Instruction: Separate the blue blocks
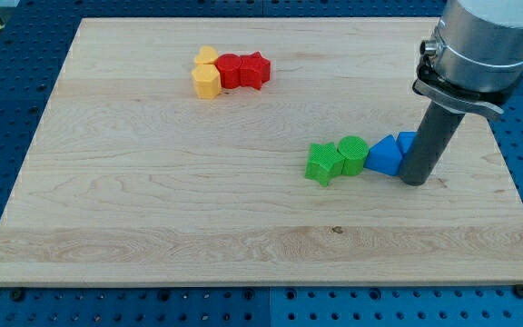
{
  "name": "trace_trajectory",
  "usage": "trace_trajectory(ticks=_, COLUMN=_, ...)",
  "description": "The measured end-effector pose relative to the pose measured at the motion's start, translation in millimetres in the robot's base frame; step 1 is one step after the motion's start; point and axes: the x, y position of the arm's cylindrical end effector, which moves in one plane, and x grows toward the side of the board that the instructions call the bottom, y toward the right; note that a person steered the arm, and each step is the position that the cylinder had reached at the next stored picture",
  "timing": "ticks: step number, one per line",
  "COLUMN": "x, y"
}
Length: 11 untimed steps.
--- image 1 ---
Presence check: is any blue triangle block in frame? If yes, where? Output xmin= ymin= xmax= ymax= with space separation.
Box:
xmin=364 ymin=134 xmax=403 ymax=176

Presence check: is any blue cube block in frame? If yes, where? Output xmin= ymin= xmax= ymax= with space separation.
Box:
xmin=396 ymin=131 xmax=416 ymax=155

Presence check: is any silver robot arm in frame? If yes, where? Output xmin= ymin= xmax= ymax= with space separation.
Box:
xmin=413 ymin=0 xmax=523 ymax=120

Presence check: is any green star block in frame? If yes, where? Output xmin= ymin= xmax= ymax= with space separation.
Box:
xmin=304 ymin=142 xmax=345 ymax=187

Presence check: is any wooden board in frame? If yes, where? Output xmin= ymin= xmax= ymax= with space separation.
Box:
xmin=0 ymin=18 xmax=523 ymax=288

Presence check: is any red star block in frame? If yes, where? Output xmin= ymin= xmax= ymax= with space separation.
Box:
xmin=240 ymin=52 xmax=271 ymax=90

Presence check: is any green cylinder block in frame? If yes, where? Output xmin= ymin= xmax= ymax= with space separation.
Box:
xmin=338 ymin=135 xmax=370 ymax=176

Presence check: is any yellow hexagon block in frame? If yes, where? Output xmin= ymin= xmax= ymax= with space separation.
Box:
xmin=192 ymin=64 xmax=222 ymax=99

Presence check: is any red cylinder block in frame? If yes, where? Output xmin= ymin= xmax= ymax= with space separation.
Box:
xmin=215 ymin=54 xmax=242 ymax=89

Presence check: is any yellow heart block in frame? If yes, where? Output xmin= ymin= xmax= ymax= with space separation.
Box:
xmin=193 ymin=45 xmax=219 ymax=65

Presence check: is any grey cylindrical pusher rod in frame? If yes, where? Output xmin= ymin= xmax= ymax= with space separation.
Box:
xmin=399 ymin=102 xmax=465 ymax=186

